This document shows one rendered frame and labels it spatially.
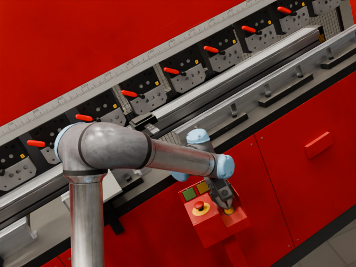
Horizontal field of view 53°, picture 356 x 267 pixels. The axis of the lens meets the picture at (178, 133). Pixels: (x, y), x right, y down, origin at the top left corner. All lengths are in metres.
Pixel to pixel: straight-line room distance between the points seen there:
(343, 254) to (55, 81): 1.65
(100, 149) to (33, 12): 0.72
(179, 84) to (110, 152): 0.77
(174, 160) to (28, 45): 0.73
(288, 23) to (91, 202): 1.26
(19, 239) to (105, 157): 0.87
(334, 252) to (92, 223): 1.50
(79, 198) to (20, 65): 0.64
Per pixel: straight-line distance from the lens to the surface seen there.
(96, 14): 1.44
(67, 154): 0.94
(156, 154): 0.90
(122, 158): 0.84
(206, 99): 1.92
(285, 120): 1.74
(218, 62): 1.61
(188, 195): 1.46
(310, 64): 1.94
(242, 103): 1.72
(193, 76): 1.57
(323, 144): 1.91
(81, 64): 1.43
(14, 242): 1.65
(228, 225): 1.40
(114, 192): 1.33
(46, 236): 1.62
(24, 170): 1.50
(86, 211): 0.95
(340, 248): 2.18
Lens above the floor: 1.60
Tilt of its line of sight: 23 degrees down
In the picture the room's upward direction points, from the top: 25 degrees counter-clockwise
